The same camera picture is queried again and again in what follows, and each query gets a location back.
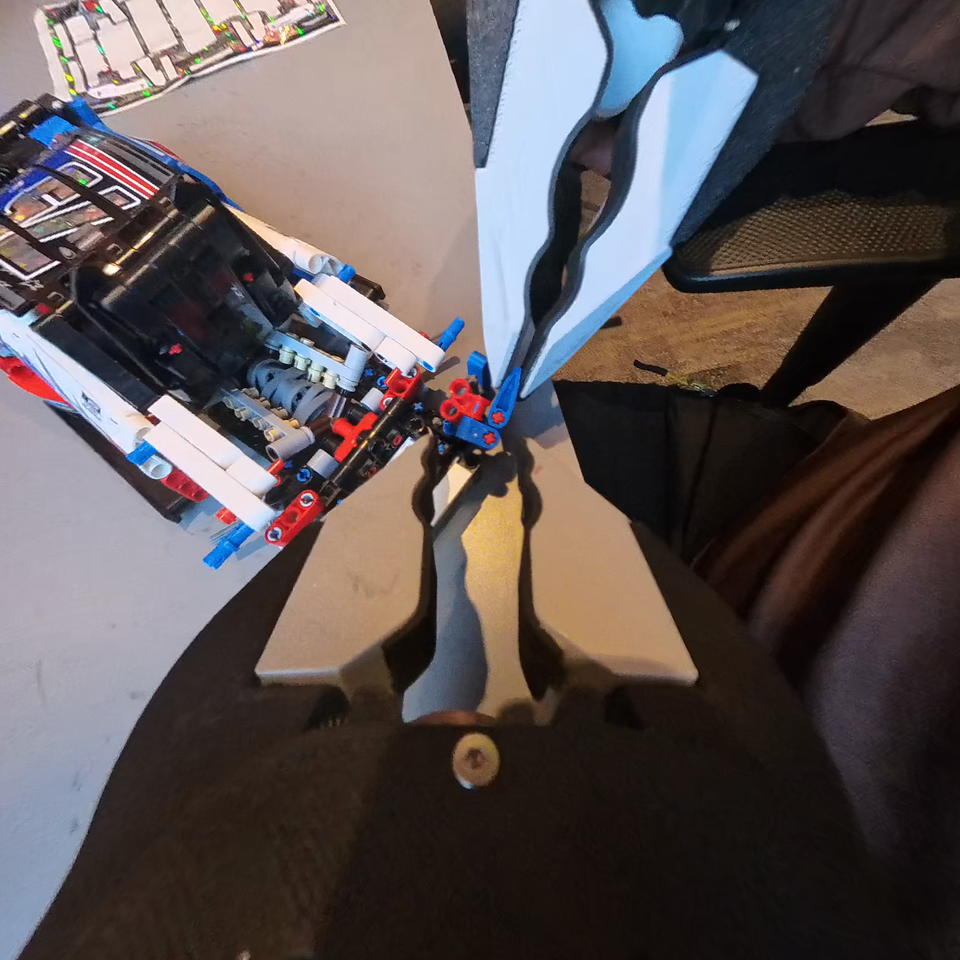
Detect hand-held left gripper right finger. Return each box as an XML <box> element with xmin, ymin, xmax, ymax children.
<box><xmin>516</xmin><ymin>438</ymin><xmax>700</xmax><ymax>699</ymax></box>

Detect small blue red brick piece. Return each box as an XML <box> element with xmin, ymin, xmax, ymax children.
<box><xmin>438</xmin><ymin>366</ymin><xmax>524</xmax><ymax>451</ymax></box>

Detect person's right forearm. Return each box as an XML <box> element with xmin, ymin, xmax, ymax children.
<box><xmin>795</xmin><ymin>0</ymin><xmax>960</xmax><ymax>144</ymax></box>

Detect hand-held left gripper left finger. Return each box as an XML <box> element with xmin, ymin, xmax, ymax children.
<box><xmin>253</xmin><ymin>438</ymin><xmax>440</xmax><ymax>699</ymax></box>

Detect person's brown top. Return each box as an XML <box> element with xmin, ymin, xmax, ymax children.
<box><xmin>690</xmin><ymin>390</ymin><xmax>960</xmax><ymax>960</ymax></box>

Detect person's right hand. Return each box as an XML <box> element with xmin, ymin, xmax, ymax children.
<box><xmin>571</xmin><ymin>120</ymin><xmax>622</xmax><ymax>180</ymax></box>

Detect black office chair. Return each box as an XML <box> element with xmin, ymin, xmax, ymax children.
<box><xmin>663</xmin><ymin>120</ymin><xmax>960</xmax><ymax>410</ymax></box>

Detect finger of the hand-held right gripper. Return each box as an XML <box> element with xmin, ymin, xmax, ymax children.
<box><xmin>474</xmin><ymin>0</ymin><xmax>610</xmax><ymax>390</ymax></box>
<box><xmin>519</xmin><ymin>51</ymin><xmax>760</xmax><ymax>400</ymax></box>

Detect yellow black wire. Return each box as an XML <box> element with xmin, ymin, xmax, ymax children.
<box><xmin>632</xmin><ymin>360</ymin><xmax>717</xmax><ymax>396</ymax></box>

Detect person's dark trousers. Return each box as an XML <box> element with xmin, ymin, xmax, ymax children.
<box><xmin>555</xmin><ymin>378</ymin><xmax>849</xmax><ymax>564</ymax></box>

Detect brick-built toy race car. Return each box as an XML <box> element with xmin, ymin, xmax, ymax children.
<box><xmin>0</xmin><ymin>93</ymin><xmax>466</xmax><ymax>571</ymax></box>

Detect grey desk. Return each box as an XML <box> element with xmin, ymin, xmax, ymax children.
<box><xmin>0</xmin><ymin>0</ymin><xmax>639</xmax><ymax>960</ymax></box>

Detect holographic sticker sheet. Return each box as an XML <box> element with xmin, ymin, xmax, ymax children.
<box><xmin>33</xmin><ymin>0</ymin><xmax>348</xmax><ymax>115</ymax></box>

